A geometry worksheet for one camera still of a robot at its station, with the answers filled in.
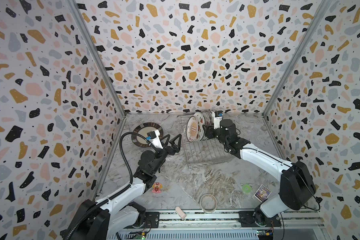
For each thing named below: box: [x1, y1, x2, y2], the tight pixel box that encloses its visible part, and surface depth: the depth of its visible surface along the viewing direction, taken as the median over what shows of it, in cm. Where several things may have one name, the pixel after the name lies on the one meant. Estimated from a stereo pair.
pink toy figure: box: [152, 182, 163, 194], surface depth 83 cm
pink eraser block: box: [175, 206, 187, 221], surface depth 76 cm
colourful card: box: [253, 184, 272, 203], surface depth 83 cm
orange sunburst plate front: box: [186, 116, 199, 143], surface depth 105 cm
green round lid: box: [242, 183, 252, 194], surface depth 87 cm
